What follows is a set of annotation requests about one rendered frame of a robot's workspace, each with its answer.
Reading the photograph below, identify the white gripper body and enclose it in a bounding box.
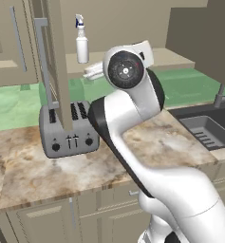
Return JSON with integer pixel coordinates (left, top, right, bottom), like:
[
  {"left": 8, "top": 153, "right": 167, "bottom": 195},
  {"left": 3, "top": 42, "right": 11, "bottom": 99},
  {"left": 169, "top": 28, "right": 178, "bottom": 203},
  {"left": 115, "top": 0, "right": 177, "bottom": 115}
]
[{"left": 83, "top": 61, "right": 105, "bottom": 81}]

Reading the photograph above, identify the white spray bottle blue nozzle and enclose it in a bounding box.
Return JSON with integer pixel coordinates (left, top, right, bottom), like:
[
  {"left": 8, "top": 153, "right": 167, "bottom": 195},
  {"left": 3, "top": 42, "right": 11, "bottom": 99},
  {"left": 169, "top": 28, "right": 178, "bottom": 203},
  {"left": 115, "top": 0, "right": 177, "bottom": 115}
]
[{"left": 74, "top": 13, "right": 90, "bottom": 65}]

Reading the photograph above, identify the beige open cabinet door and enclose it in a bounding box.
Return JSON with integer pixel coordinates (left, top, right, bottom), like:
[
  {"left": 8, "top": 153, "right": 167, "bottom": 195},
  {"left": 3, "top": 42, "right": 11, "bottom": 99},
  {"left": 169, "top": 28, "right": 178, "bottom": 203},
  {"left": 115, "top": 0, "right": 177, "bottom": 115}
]
[{"left": 28, "top": 0, "right": 74, "bottom": 132}]

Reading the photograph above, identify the beige open cabinet shelf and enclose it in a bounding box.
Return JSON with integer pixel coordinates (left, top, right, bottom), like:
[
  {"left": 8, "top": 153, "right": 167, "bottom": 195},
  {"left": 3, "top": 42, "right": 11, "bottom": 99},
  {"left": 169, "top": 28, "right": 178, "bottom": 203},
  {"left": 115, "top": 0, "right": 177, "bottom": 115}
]
[{"left": 65, "top": 47, "right": 197, "bottom": 80}]

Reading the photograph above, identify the beige closed cabinet door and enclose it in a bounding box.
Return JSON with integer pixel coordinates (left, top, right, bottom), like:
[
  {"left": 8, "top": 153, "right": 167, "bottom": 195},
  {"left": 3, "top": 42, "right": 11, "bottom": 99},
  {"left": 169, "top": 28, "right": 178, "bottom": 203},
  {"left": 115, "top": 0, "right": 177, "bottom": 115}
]
[{"left": 0, "top": 0, "right": 40, "bottom": 88}]

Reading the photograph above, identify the dark grey sink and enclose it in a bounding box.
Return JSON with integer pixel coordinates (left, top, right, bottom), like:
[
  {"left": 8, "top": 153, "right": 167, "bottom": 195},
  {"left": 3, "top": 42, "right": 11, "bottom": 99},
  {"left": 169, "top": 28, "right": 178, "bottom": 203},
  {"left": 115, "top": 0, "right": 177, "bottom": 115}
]
[{"left": 168, "top": 100, "right": 225, "bottom": 152}]

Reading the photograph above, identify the grey sink tap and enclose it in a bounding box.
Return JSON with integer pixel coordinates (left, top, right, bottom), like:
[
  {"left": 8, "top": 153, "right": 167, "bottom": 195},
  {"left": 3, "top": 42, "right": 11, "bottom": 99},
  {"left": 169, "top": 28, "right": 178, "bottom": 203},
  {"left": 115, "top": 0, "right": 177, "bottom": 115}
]
[{"left": 213, "top": 83, "right": 225, "bottom": 109}]

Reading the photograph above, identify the beige cupboard under sink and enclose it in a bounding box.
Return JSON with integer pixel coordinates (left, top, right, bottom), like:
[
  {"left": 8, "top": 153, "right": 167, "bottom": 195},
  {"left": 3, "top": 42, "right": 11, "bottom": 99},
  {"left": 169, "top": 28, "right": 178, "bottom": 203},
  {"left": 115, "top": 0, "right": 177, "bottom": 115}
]
[{"left": 198, "top": 157, "right": 225, "bottom": 208}]

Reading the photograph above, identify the grey four-slot toaster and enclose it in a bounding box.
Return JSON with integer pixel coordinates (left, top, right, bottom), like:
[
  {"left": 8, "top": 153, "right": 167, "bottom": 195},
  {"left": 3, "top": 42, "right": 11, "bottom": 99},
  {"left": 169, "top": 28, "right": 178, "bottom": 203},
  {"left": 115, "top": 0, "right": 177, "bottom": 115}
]
[{"left": 38, "top": 101, "right": 101, "bottom": 159}]

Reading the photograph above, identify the beige drawer front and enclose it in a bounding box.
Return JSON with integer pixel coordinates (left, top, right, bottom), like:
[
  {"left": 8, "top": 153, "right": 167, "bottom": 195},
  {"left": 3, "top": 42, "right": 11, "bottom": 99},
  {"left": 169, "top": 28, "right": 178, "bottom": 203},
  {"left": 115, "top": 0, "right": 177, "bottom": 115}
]
[{"left": 76, "top": 181, "right": 144, "bottom": 218}]

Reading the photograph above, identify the beige base cupboard door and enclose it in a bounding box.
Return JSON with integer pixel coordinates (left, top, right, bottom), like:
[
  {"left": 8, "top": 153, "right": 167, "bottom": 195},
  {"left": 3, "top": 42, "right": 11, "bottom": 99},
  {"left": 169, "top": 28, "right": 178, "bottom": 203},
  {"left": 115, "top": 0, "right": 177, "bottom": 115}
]
[
  {"left": 5, "top": 199, "right": 76, "bottom": 243},
  {"left": 77, "top": 208, "right": 157, "bottom": 243}
]

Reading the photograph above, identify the grey open door handle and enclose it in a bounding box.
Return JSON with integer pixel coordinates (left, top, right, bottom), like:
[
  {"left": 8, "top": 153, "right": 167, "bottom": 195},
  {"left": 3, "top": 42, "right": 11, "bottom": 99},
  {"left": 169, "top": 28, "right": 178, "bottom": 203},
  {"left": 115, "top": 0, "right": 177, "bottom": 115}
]
[{"left": 33, "top": 17, "right": 61, "bottom": 110}]

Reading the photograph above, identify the grey closed door handle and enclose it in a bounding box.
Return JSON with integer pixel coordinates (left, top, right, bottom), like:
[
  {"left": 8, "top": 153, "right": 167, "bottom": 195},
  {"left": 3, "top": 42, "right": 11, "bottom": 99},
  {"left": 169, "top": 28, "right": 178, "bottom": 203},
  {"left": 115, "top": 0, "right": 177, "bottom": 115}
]
[{"left": 9, "top": 6, "right": 28, "bottom": 73}]

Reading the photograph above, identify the beige wall cabinet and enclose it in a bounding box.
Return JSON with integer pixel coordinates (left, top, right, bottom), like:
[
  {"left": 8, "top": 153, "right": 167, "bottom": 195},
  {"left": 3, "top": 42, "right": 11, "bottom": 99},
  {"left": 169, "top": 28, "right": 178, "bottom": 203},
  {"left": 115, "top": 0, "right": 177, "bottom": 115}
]
[{"left": 164, "top": 0, "right": 225, "bottom": 92}]

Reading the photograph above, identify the grey base cupboard handle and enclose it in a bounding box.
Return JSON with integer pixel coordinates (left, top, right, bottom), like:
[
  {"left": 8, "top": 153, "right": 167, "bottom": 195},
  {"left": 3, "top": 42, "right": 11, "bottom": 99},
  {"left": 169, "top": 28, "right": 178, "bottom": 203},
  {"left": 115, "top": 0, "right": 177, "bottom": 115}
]
[{"left": 68, "top": 196, "right": 77, "bottom": 231}]

